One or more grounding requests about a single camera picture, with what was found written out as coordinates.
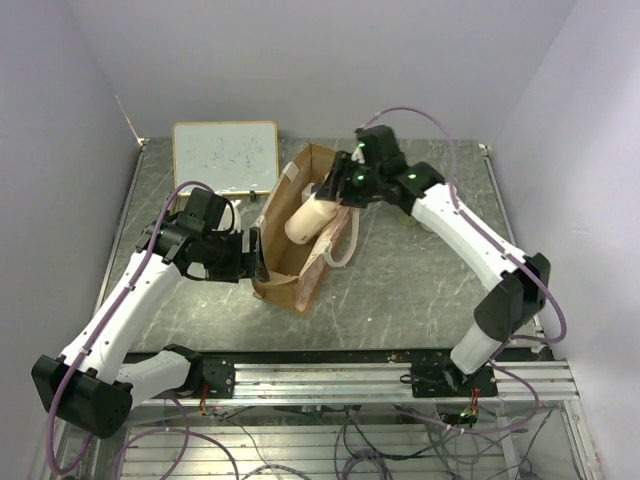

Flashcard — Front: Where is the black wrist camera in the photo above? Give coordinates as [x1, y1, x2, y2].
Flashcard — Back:
[356, 125, 400, 165]
[180, 187, 231, 233]

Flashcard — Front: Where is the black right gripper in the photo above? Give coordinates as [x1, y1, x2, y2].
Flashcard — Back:
[318, 150, 385, 208]

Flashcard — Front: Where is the white square bottle black cap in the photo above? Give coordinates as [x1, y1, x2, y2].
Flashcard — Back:
[301, 183, 320, 202]

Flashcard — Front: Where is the brown canvas tote bag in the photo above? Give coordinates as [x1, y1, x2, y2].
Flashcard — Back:
[252, 144, 360, 316]

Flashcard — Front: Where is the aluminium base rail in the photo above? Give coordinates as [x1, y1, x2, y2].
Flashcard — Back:
[202, 347, 579, 406]

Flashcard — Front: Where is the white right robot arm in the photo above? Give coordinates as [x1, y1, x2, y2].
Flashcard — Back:
[312, 151, 550, 396]

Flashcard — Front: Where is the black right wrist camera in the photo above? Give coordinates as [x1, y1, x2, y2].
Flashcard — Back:
[356, 125, 400, 165]

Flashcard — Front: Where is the yellow-framed whiteboard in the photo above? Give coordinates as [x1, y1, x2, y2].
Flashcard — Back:
[172, 121, 280, 196]

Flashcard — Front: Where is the green bottle white cap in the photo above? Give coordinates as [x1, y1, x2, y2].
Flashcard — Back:
[397, 212, 417, 227]

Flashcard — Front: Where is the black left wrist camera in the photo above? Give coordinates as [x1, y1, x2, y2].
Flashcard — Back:
[180, 187, 231, 233]

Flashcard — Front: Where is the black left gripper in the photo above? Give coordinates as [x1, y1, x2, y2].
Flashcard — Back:
[202, 226, 270, 282]

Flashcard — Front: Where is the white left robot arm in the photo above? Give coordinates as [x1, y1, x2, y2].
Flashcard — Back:
[31, 224, 269, 439]

